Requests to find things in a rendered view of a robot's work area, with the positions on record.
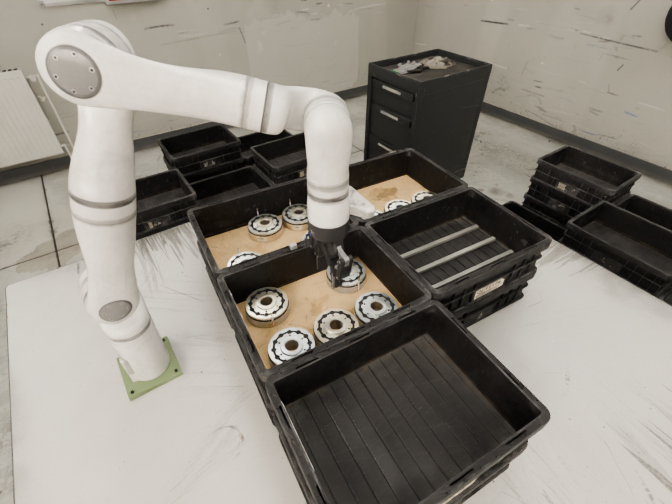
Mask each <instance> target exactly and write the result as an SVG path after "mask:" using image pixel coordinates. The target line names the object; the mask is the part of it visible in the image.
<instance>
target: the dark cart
mask: <svg viewBox="0 0 672 504"><path fill-rule="evenodd" d="M430 56H431V57H432V58H434V57H438V56H440V57H442V58H445V57H446V56H447V57H448V58H449V59H450V60H452V61H453V62H455V63H456V65H454V66H451V67H447V69H422V71H421V72H411V73H405V74H400V73H397V72H394V71H392V70H394V69H397V68H398V66H397V65H398V64H399V63H403V65H404V64H406V60H409V61H410V64H411V63H412V62H413V61H415V62H416V63H418V62H419V61H421V60H424V59H425V58H426V59H427V58H428V57H430ZM492 65H493V64H491V63H488V62H484V61H481V60H477V59H473V58H470V57H466V56H463V55H459V54H456V53H452V52H449V51H445V50H442V49H433V50H428V51H424V52H419V53H414V54H409V55H404V56H399V57H395V58H390V59H385V60H380V61H375V62H370V63H369V65H368V86H367V104H366V123H365V142H364V160H367V159H371V158H374V157H378V156H381V155H384V154H387V153H389V152H392V151H395V150H396V151H399V150H403V149H406V148H412V149H414V150H416V151H418V152H419V153H421V154H422V155H424V156H425V157H427V158H429V159H430V160H432V161H433V162H435V163H436V164H438V165H440V166H441V167H443V168H444V169H446V170H447V171H449V172H451V173H452V174H454V175H455V176H457V177H458V178H462V177H464V173H465V170H466V166H467V162H468V158H469V154H470V150H471V146H472V142H473V139H474V135H475V131H476V127H477V123H478V119H479V115H480V111H481V107H482V104H483V100H484V96H485V92H486V88H487V84H488V80H489V76H490V72H491V69H492Z"/></svg>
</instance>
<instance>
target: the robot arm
mask: <svg viewBox="0 0 672 504"><path fill-rule="evenodd" d="M35 61H36V65H37V68H38V71H39V73H40V75H41V77H42V78H43V80H44V81H45V82H46V84H47V85H48V86H49V87H50V88H51V89H52V90H53V91H54V92H56V93H57V94H58V95H59V96H61V97H63V98H64V99H66V100H68V101H70V102H72V103H75V104H77V108H78V130H77V135H76V140H75V145H74V149H73V153H72V158H71V163H70V169H69V176H68V193H69V200H70V208H71V215H72V219H73V224H74V228H75V232H76V235H77V239H78V242H79V245H80V248H81V251H82V254H83V257H84V260H85V264H86V269H85V270H84V271H83V272H82V274H81V276H80V278H79V289H80V293H81V297H82V300H83V304H84V307H85V310H86V312H87V313H88V315H89V316H90V317H91V318H92V319H94V320H95V321H97V322H99V324H100V327H101V329H102V331H103V332H104V334H105V335H106V337H107V338H108V340H109V341H110V343H111V344H112V346H113V347H114V349H115V350H116V352H117V353H118V356H119V360H120V361H119V363H121V364H122V366H123V367H124V369H125V370H126V372H127V373H128V375H129V376H130V378H131V380H132V381H133V382H136V381H149V380H153V379H155V378H157V377H159V376H160V375H162V374H163V373H164V372H165V370H166V369H167V368H168V366H169V363H170V355H169V353H168V350H167V349H166V347H165V345H164V342H163V340H162V338H161V336H160V334H159V332H158V330H157V328H156V325H155V323H154V321H153V319H152V317H151V315H150V313H149V311H148V308H147V306H146V303H145V301H144V299H143V297H142V294H141V292H140V290H139V288H138V286H137V280H136V273H135V263H134V258H135V243H136V214H137V206H136V182H135V155H134V142H133V120H134V110H138V111H147V112H156V113H164V114H171V115H178V116H185V117H191V118H196V119H202V120H207V121H212V122H217V123H221V124H226V125H230V126H234V127H238V128H243V129H247V130H251V131H256V132H260V131H261V133H265V134H271V135H277V134H280V133H281V132H282V131H283V130H284V129H290V130H299V131H304V134H305V144H306V154H307V162H308V166H307V191H308V196H307V215H308V223H307V228H308V234H309V241H310V247H311V248H312V249H313V248H314V249H315V250H314V254H315V255H316V258H317V269H318V270H319V271H320V270H323V269H325V268H327V265H328V266H330V270H331V287H332V288H333V289H335V288H338V287H340V286H342V282H343V279H344V278H346V277H348V276H350V272H351V268H352V263H353V257H352V255H348V256H347V255H346V254H345V252H344V245H343V239H344V238H345V236H346V235H347V234H348V231H349V215H355V216H358V217H361V218H365V219H369V218H372V217H374V213H375V207H374V205H373V204H371V203H370V202H369V201H368V200H367V199H366V198H364V197H363V196H362V195H361V194H360V193H359V192H357V191H356V190H355V189H354V188H353V187H352V186H349V164H350V158H351V152H352V143H353V126H352V121H351V118H350V115H349V112H348V108H347V106H346V104H345V102H344V101H343V100H342V99H341V98H340V97H339V96H337V95H336V94H334V93H331V92H329V91H326V90H322V89H317V88H309V87H299V86H283V85H278V84H276V83H273V82H269V83H268V81H265V80H261V79H258V78H254V77H249V76H246V75H242V74H238V73H233V72H228V71H221V70H212V69H199V68H189V67H182V66H175V65H170V64H164V63H160V62H156V61H152V60H148V59H145V58H141V57H138V56H136V55H135V52H134V49H133V47H132V46H131V44H130V42H129V41H128V39H127V38H126V37H125V36H124V34H123V33H122V32H121V31H119V30H118V29H117V28H116V27H114V26H113V25H111V24H109V23H107V22H104V21H101V20H82V21H78V22H73V23H69V24H65V25H62V26H59V27H56V28H54V29H52V30H51V31H49V32H47V33H46V34H45V35H44V36H43V37H42V38H41V39H40V40H39V42H38V44H37V46H36V51H35ZM314 239H315V242H314ZM337 256H339V257H338V258H336V259H334V260H331V259H332V258H335V257H337ZM337 264H338V266H337V269H336V270H335V265H337Z"/></svg>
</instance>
